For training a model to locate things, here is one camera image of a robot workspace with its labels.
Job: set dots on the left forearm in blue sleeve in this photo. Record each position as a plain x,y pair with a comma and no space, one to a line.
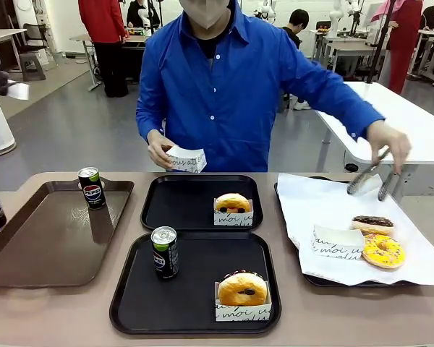
347,108

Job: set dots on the black metal tongs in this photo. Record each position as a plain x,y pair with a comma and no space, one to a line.
360,180

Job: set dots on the white side table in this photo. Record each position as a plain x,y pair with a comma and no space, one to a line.
401,108

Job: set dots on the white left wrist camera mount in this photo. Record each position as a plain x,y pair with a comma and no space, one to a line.
20,91

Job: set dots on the yellow sprinkled donut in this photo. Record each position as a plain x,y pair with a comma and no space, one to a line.
383,253

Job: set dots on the brown plastic tray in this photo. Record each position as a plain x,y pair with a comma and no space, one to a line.
40,246

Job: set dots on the person in blue shirt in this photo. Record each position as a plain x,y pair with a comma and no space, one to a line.
220,108

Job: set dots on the person in red dress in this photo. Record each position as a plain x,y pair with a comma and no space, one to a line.
405,36

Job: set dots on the white paper liner sheet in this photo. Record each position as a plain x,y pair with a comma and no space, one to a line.
322,202

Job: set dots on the small black square tray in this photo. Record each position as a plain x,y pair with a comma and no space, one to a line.
181,206

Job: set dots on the beige face mask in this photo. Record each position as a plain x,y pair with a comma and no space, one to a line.
206,12

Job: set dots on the glazed donut with chocolate dots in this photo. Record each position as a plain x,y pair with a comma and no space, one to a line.
242,291
233,203

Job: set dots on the gray work table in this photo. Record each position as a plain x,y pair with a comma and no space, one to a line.
87,38
347,47

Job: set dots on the gray plastic stool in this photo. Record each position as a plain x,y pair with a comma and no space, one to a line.
32,67

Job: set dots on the black stand pole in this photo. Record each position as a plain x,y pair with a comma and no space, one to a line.
381,43

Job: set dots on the large black square tray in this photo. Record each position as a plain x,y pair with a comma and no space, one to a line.
195,300

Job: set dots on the person's right hand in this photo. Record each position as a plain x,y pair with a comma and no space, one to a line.
157,146

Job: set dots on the black tray under paper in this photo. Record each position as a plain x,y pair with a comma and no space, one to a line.
329,282

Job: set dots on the right forearm in blue sleeve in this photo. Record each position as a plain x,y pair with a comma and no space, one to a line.
148,115

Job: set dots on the seated person in black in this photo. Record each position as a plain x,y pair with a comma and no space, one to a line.
296,25

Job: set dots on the person in red top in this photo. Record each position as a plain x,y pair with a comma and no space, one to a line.
101,21

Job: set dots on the light wooden desk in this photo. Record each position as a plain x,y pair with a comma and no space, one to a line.
3,36

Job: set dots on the black office chair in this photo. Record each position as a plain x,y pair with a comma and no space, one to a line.
34,36

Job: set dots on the person's left hand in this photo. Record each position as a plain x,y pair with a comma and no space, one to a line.
387,139

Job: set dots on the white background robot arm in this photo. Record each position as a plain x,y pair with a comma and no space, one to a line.
267,9
143,18
334,21

